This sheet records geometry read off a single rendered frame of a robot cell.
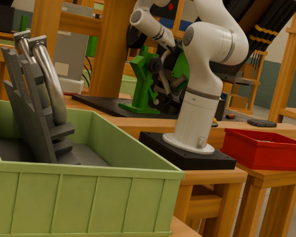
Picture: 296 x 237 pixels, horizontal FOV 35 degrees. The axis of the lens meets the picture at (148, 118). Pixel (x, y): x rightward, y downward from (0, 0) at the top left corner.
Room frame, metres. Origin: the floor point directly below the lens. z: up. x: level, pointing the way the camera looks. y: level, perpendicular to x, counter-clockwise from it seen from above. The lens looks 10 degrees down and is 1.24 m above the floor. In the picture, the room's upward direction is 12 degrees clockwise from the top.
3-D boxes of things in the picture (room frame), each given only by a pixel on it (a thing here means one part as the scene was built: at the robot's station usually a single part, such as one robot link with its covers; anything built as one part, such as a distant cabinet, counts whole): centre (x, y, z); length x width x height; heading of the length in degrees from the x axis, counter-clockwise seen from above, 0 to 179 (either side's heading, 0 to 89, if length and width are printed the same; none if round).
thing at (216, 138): (2.27, -0.36, 0.82); 1.50 x 0.14 x 0.15; 135
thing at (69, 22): (2.73, 0.10, 1.23); 1.30 x 0.05 x 0.09; 135
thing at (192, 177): (1.64, -0.16, 0.83); 0.32 x 0.32 x 0.04; 38
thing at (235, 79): (2.45, -0.29, 1.11); 0.39 x 0.16 x 0.03; 45
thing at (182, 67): (2.37, -0.15, 1.17); 0.13 x 0.12 x 0.20; 135
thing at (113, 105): (2.47, -0.16, 0.89); 1.10 x 0.42 x 0.02; 135
